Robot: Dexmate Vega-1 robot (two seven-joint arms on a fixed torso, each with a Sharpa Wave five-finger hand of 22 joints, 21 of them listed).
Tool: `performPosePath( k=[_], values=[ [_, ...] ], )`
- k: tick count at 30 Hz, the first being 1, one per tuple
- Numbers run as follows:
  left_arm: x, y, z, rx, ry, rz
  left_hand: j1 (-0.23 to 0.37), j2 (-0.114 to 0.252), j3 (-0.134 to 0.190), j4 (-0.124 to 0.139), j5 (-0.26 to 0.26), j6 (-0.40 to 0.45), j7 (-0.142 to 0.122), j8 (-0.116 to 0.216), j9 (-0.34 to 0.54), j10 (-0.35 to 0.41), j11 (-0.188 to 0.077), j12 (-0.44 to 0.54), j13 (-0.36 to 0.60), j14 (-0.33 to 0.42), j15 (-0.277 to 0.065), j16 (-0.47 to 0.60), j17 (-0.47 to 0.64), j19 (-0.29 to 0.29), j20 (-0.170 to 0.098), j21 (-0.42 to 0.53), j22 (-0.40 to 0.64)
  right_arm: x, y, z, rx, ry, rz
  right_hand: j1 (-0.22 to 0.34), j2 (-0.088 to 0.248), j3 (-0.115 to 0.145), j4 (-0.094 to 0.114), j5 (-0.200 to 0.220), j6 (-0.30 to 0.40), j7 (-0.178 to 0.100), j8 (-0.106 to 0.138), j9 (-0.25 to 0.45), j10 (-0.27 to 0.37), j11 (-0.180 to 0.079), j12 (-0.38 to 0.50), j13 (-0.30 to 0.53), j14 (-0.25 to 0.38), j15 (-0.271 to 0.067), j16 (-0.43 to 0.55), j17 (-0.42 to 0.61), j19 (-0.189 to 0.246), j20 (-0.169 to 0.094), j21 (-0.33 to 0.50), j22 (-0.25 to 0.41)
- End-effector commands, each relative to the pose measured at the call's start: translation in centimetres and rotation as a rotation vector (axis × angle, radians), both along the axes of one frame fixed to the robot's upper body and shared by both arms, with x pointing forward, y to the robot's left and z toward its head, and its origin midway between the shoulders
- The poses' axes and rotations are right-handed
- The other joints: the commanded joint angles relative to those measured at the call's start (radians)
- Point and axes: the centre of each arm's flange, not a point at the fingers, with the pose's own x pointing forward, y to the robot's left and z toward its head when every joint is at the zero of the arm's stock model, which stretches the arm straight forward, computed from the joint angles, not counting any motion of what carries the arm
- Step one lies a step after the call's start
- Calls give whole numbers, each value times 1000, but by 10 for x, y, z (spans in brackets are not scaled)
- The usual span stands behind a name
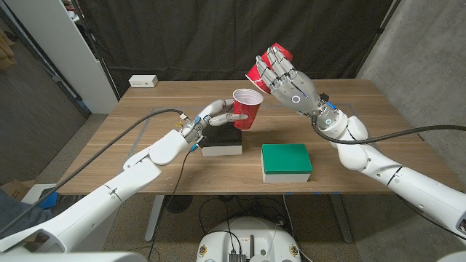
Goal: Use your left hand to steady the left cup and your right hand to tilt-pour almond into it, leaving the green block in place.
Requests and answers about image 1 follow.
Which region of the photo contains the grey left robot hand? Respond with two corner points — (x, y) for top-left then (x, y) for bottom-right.
(180, 98), (250, 148)

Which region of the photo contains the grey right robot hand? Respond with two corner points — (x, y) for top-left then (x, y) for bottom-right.
(254, 46), (341, 132)

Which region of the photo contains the red plastic cup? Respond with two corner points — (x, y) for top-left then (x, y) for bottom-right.
(232, 88), (264, 131)
(245, 42), (293, 95)

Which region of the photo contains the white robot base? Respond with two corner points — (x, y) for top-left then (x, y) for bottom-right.
(196, 217), (302, 262)

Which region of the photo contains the black-topped white block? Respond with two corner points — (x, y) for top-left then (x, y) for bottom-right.
(199, 125), (243, 156)

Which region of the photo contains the green-topped white block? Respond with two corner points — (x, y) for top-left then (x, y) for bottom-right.
(261, 143), (314, 183)

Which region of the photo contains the grey tape outline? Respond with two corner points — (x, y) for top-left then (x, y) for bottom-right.
(116, 103), (405, 188)

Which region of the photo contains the white power outlet box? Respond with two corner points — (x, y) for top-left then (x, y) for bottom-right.
(128, 74), (159, 89)

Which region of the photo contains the black backdrop curtain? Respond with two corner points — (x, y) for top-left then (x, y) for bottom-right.
(78, 0), (396, 96)

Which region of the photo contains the round black fan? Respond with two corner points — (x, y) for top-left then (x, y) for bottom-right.
(162, 195), (194, 214)

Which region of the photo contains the black backdrop stand pole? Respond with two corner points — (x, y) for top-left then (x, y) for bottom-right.
(71, 0), (122, 102)
(355, 0), (402, 79)

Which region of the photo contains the white table leg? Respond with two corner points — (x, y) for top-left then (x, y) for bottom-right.
(144, 195), (165, 243)

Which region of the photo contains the grey table leg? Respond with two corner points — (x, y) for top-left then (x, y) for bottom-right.
(329, 194), (354, 244)

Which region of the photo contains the white cabinet panel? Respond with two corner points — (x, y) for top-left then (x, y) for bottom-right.
(3, 0), (119, 114)

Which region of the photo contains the blue and black foot pedal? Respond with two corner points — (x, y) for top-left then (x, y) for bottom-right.
(38, 191), (83, 213)

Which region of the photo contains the brown cardboard box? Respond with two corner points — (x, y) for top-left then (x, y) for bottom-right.
(0, 179), (36, 201)

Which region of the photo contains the person's leg in jeans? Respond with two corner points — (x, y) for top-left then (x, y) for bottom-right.
(0, 188), (55, 239)

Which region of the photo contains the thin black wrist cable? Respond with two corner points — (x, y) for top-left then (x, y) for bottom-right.
(147, 147), (196, 261)
(396, 194), (466, 243)

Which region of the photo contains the black floor cable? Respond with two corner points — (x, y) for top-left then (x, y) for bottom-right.
(198, 196), (285, 253)

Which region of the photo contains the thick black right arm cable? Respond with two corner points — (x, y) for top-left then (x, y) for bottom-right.
(311, 114), (466, 146)

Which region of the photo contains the white floor cable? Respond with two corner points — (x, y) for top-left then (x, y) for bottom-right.
(283, 194), (314, 262)

